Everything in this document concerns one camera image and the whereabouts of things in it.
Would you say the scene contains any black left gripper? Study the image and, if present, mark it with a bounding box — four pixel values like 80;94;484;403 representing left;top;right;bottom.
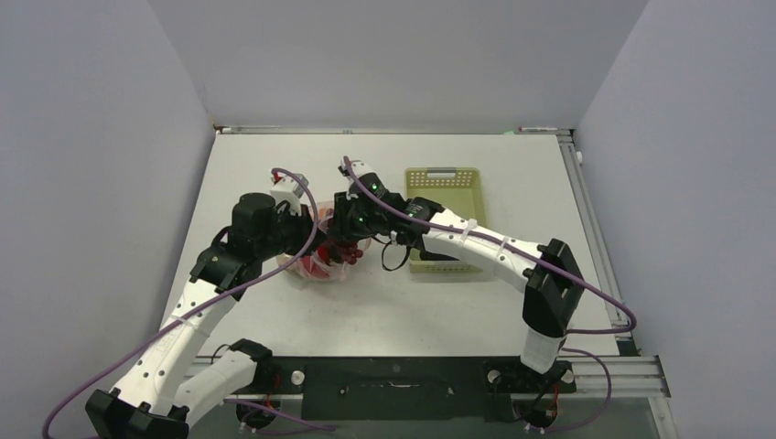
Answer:
255;203;327;262

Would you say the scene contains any dark red grapes toy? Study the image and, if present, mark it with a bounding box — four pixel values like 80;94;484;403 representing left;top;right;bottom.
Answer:
318;240;363;265

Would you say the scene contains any clear zip top bag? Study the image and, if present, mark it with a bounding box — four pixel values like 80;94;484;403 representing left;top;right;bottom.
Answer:
275;201;372;282

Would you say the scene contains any beige plastic basket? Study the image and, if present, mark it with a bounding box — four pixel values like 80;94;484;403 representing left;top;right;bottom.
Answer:
404;167;488;274

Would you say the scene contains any red tomato toy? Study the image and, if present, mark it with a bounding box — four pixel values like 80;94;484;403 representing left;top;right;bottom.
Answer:
297;254;330;281

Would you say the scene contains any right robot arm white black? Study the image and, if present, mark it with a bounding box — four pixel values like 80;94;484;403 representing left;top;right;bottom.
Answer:
328;173;583;391

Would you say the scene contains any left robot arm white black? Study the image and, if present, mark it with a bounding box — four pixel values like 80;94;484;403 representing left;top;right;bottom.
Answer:
85;193;318;438

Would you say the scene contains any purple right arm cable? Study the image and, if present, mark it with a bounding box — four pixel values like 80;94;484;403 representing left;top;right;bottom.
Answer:
340;155;638;336

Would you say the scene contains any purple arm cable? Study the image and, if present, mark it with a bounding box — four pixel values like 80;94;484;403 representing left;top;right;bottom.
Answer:
42;167;320;439
340;155;638;336

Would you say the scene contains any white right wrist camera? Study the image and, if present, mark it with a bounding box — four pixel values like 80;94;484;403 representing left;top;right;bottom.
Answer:
339;157;374;180

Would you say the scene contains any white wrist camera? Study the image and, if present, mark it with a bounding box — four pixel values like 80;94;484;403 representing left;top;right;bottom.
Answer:
270;173;308;216
339;157;374;180

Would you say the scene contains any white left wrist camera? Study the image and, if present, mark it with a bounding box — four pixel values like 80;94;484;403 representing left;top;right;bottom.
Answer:
270;173;308;216

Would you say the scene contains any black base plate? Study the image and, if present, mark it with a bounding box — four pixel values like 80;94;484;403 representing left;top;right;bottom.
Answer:
236;357;577;421

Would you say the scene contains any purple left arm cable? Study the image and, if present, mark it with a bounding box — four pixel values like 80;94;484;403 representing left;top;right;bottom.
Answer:
42;167;320;439

